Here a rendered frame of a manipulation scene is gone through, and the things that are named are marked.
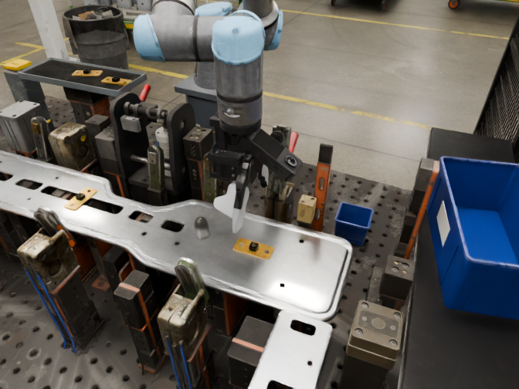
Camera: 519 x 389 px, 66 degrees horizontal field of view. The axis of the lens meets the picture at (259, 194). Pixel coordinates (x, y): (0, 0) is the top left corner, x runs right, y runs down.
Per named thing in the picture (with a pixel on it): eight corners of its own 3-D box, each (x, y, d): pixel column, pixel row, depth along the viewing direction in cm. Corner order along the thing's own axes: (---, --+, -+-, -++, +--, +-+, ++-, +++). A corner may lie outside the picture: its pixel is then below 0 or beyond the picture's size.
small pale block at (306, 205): (290, 302, 111) (297, 203, 88) (293, 293, 114) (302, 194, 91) (302, 307, 110) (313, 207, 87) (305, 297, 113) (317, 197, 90)
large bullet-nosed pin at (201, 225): (193, 241, 90) (190, 220, 86) (199, 232, 93) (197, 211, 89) (205, 245, 89) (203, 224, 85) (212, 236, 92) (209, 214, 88)
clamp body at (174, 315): (167, 411, 89) (137, 321, 67) (193, 364, 98) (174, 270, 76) (203, 427, 87) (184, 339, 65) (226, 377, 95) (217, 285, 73)
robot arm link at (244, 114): (269, 87, 66) (250, 109, 60) (269, 113, 69) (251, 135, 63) (228, 81, 69) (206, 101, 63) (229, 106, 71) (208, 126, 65)
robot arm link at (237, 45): (265, 13, 61) (262, 30, 55) (264, 82, 68) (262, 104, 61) (214, 13, 62) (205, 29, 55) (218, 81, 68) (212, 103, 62)
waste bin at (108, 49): (71, 98, 372) (45, 15, 327) (110, 77, 410) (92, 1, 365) (113, 109, 355) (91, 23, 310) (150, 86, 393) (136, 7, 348)
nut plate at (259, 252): (232, 249, 86) (232, 245, 86) (239, 238, 89) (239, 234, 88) (269, 260, 84) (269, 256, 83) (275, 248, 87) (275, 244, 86)
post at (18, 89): (46, 181, 155) (0, 71, 128) (60, 170, 161) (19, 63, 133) (62, 185, 153) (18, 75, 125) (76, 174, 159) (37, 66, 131)
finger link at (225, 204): (212, 226, 75) (222, 178, 75) (241, 234, 74) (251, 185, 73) (205, 228, 72) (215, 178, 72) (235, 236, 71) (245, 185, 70)
